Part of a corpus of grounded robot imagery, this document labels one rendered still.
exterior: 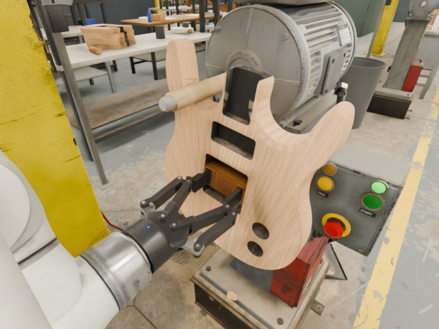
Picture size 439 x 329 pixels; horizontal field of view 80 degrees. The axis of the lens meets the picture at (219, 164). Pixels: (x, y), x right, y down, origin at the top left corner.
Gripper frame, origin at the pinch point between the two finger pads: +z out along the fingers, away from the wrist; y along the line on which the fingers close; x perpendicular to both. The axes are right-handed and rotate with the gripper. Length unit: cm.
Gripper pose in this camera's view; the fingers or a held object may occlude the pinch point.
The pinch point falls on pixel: (221, 185)
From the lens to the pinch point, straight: 51.2
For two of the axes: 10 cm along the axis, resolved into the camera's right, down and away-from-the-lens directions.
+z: 6.2, -4.3, 6.5
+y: 7.8, 4.5, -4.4
